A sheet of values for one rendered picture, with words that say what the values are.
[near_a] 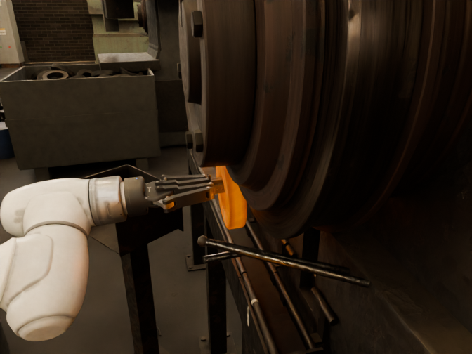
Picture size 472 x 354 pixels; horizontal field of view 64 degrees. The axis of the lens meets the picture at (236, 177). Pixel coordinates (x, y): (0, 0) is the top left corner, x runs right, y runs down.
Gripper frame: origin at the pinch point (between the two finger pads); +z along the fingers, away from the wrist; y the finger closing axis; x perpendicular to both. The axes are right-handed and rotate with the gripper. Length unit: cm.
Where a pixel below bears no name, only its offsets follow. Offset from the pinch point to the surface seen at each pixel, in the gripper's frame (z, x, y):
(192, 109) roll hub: -7.2, 19.3, 14.1
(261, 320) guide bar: -0.4, -12.8, 24.6
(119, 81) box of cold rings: -36, -11, -216
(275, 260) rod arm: -0.5, 4.5, 32.5
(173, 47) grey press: 8, 5, -268
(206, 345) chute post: -6, -83, -37
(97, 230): -33, -23, -30
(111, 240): -28.7, -22.6, -22.5
